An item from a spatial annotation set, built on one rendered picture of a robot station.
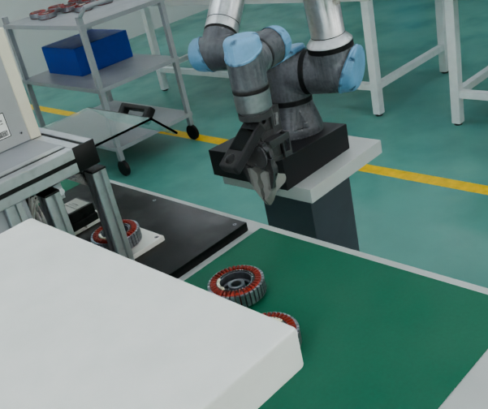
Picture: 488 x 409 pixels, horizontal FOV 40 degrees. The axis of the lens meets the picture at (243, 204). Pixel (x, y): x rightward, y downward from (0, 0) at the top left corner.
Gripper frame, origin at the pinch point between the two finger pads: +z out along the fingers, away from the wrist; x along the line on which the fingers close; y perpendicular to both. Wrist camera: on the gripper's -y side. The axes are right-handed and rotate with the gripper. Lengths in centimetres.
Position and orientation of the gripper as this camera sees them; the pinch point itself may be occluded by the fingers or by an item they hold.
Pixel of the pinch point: (265, 200)
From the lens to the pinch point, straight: 145.0
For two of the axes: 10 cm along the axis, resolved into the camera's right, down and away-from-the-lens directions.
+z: 2.0, 8.8, 4.4
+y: 6.8, -4.5, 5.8
